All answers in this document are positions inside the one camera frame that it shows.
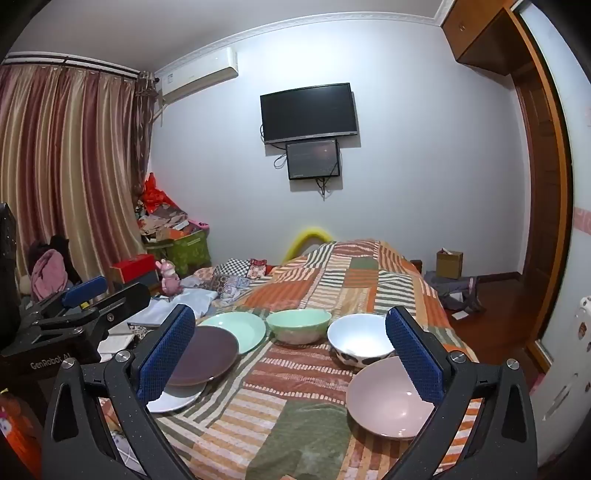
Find green box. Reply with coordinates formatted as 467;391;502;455
164;228;211;275

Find white spotted bowl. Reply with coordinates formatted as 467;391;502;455
327;314;397;368

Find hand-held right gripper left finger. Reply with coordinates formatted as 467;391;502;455
41;304;199;480

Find curtain rail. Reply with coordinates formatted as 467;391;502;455
2;52;140;78

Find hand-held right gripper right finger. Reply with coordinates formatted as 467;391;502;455
385;305;539;480

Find red plastic bag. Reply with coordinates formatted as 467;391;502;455
141;173;178;210

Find pink clothes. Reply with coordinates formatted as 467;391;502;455
30;249;70;298

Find mint green plate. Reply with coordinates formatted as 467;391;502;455
198;312;267;355

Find small cardboard box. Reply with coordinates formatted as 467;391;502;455
436;248;464;280

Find grey bag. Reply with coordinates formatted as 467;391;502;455
424;270;483;315

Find yellow foam noodle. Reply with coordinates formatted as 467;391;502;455
283;226;337;266

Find white air conditioner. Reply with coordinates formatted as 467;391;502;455
159;46;239;104

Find white paper sheet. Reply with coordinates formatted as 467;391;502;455
99;323;139;363

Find light blue cloth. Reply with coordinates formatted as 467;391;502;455
152;277;219;320

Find black wall television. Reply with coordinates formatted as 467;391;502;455
260;83;359;145

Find white plate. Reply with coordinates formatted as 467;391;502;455
147;383;206;414

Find dark grey box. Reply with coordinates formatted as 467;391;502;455
122;271;160;292

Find orange garment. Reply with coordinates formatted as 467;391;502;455
0;392;43;477

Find brown wooden door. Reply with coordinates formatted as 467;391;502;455
512;65;563;326

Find striped patchwork blanket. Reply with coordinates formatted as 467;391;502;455
99;239;481;480

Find small black monitor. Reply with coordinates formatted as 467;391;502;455
285;139;341;181

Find pink plush toy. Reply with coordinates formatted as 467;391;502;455
156;259;184;296

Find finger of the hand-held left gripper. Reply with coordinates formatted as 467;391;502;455
18;276;108;324
28;282;151;344

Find wooden overhead cabinet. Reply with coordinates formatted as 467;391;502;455
441;0;522;77

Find striped curtain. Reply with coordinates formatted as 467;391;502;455
0;62;155;296

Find checkered patchwork cloth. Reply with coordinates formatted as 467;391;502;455
194;258;278;305

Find brown plate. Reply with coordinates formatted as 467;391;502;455
165;325;239;387

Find green bowl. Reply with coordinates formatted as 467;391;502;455
266;308;333;345

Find red box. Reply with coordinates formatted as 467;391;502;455
111;254;158;284

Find pink bowl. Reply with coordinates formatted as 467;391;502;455
346;356;437;440

